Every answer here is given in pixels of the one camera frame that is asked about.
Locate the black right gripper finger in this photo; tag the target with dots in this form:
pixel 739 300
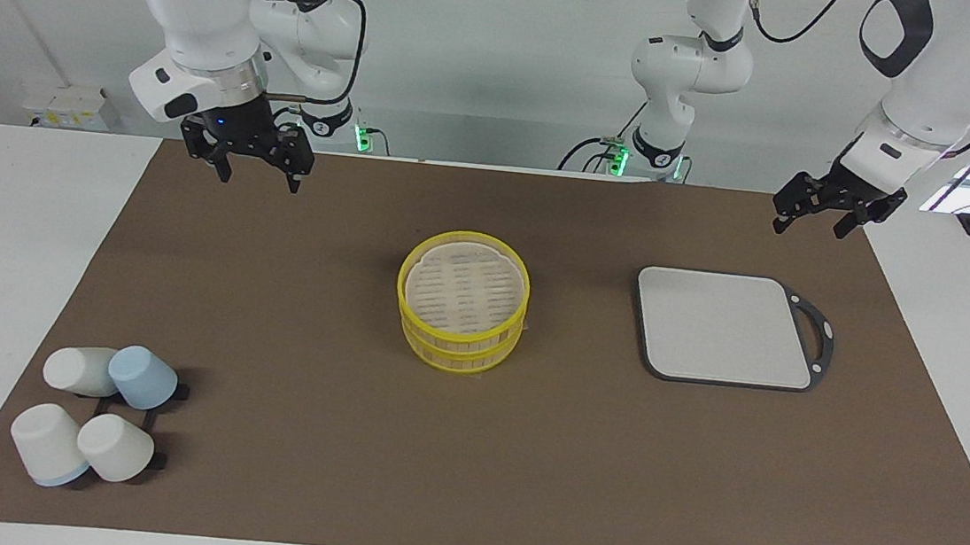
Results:
pixel 204 143
pixel 299 155

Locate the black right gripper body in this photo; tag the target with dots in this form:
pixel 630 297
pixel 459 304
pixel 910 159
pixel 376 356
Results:
pixel 245 125

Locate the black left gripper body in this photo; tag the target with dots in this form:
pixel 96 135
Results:
pixel 853 190

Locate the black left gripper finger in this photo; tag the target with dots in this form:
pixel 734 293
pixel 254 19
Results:
pixel 878 208
pixel 797 196

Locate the yellow rimmed steamer lid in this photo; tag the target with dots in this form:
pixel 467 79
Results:
pixel 466 284

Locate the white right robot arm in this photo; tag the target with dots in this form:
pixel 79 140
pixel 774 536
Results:
pixel 199 5

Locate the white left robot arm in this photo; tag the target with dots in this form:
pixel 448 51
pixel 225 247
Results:
pixel 959 60

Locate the yellow bamboo steamer basket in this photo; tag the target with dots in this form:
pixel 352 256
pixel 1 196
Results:
pixel 459 357

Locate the white box yellow labels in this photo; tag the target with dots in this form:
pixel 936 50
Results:
pixel 69 108

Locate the grey cutting board dark rim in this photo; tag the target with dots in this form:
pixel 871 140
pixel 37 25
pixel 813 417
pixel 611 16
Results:
pixel 711 330

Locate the brown table mat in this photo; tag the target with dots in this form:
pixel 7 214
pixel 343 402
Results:
pixel 310 336

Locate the light blue cup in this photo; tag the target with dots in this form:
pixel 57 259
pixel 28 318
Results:
pixel 141 377

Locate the black cup rack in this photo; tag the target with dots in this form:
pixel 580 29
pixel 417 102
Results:
pixel 182 391

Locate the cream cup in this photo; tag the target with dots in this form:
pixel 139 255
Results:
pixel 115 448

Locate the white cup blue base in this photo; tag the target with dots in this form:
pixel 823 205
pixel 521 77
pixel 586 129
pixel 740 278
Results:
pixel 46 442

